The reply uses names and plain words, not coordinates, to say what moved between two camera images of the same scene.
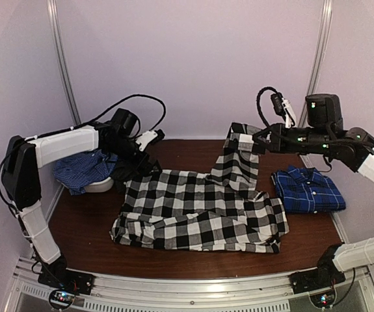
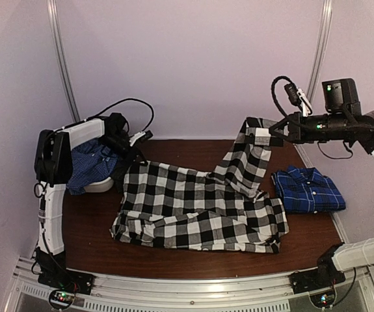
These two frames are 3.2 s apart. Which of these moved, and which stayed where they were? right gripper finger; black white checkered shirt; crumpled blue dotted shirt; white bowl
Moved: right gripper finger
Stayed: white bowl; black white checkered shirt; crumpled blue dotted shirt
